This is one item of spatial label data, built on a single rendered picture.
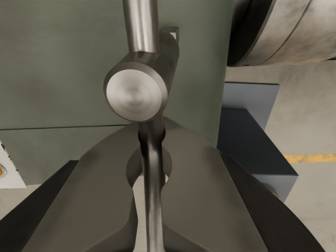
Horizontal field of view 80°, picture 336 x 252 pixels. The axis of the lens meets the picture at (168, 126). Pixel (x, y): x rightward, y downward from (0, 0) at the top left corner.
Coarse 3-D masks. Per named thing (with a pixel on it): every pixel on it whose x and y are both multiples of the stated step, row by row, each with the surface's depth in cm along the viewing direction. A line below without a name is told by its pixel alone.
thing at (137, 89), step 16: (160, 32) 11; (176, 32) 14; (160, 48) 8; (176, 48) 10; (128, 64) 6; (144, 64) 6; (160, 64) 7; (176, 64) 10; (112, 80) 6; (128, 80) 6; (144, 80) 6; (160, 80) 6; (112, 96) 7; (128, 96) 7; (144, 96) 7; (160, 96) 6; (128, 112) 7; (144, 112) 7; (160, 112) 7
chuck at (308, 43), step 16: (320, 0) 19; (304, 16) 20; (320, 16) 20; (304, 32) 22; (320, 32) 22; (288, 48) 24; (304, 48) 24; (320, 48) 24; (272, 64) 30; (288, 64) 31
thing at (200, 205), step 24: (168, 120) 11; (168, 144) 9; (192, 144) 9; (168, 168) 9; (192, 168) 8; (216, 168) 8; (168, 192) 7; (192, 192) 7; (216, 192) 7; (168, 216) 6; (192, 216) 6; (216, 216) 6; (240, 216) 6; (168, 240) 6; (192, 240) 5; (216, 240) 5; (240, 240) 5
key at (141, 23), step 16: (128, 0) 6; (144, 0) 6; (128, 16) 7; (144, 16) 7; (128, 32) 7; (144, 32) 7; (128, 48) 8; (144, 48) 7; (144, 128) 9; (160, 128) 9; (144, 144) 10; (160, 144) 10; (144, 160) 10; (160, 160) 10; (144, 176) 11; (160, 176) 11; (144, 192) 11; (160, 192) 11; (160, 208) 11; (160, 224) 12; (160, 240) 12
